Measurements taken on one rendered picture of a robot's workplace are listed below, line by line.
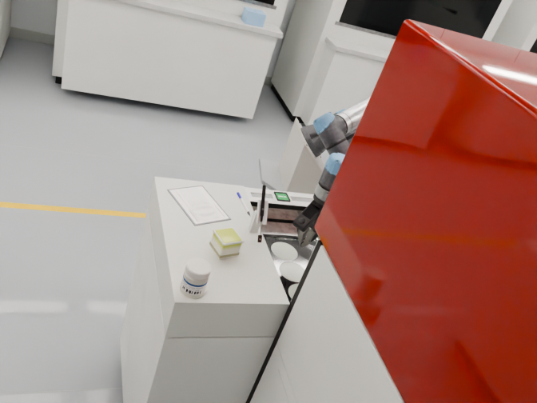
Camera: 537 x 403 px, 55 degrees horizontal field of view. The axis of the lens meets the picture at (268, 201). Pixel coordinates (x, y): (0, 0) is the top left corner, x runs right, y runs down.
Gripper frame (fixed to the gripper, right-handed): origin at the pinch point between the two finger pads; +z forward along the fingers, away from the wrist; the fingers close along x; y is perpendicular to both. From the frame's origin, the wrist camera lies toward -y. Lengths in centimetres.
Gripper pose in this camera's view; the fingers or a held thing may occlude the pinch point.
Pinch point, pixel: (301, 245)
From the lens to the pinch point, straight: 182.2
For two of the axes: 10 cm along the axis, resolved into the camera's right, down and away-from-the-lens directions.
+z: -2.9, 8.0, 5.2
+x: -7.5, -5.3, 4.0
